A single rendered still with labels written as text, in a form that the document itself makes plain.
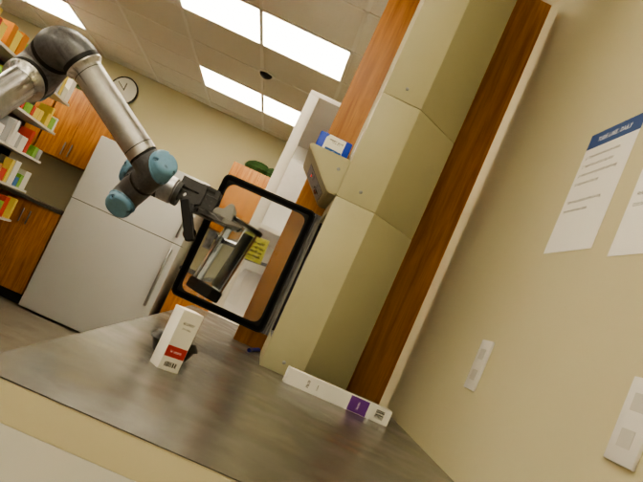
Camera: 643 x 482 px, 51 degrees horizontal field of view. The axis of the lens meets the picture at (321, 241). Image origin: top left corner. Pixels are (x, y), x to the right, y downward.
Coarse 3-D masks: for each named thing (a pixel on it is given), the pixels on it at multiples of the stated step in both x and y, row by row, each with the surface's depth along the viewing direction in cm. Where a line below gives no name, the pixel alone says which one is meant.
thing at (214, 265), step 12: (228, 228) 183; (216, 240) 184; (228, 240) 182; (240, 240) 182; (252, 240) 184; (216, 252) 181; (228, 252) 181; (240, 252) 183; (204, 264) 182; (216, 264) 181; (228, 264) 181; (204, 276) 180; (216, 276) 181; (228, 276) 183; (216, 288) 181
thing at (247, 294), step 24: (240, 192) 206; (240, 216) 205; (264, 216) 205; (288, 216) 205; (264, 240) 204; (288, 240) 204; (192, 264) 204; (240, 264) 204; (264, 264) 204; (240, 288) 203; (264, 288) 203; (240, 312) 202
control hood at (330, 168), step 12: (312, 144) 175; (312, 156) 178; (324, 156) 175; (336, 156) 175; (324, 168) 175; (336, 168) 175; (324, 180) 175; (336, 180) 175; (324, 192) 180; (336, 192) 175; (324, 204) 197
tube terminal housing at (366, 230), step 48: (384, 96) 178; (384, 144) 177; (432, 144) 186; (384, 192) 176; (336, 240) 174; (384, 240) 181; (336, 288) 173; (384, 288) 186; (288, 336) 171; (336, 336) 177; (336, 384) 182
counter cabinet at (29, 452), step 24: (0, 432) 65; (0, 456) 65; (24, 456) 65; (48, 456) 66; (72, 456) 66; (0, 480) 65; (24, 480) 65; (48, 480) 65; (72, 480) 66; (96, 480) 66; (120, 480) 66
